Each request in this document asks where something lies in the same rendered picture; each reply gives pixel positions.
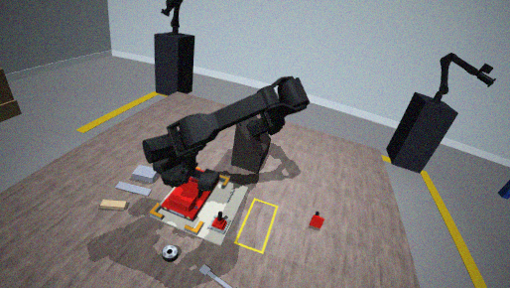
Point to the red cube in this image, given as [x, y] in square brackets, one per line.
[317, 221]

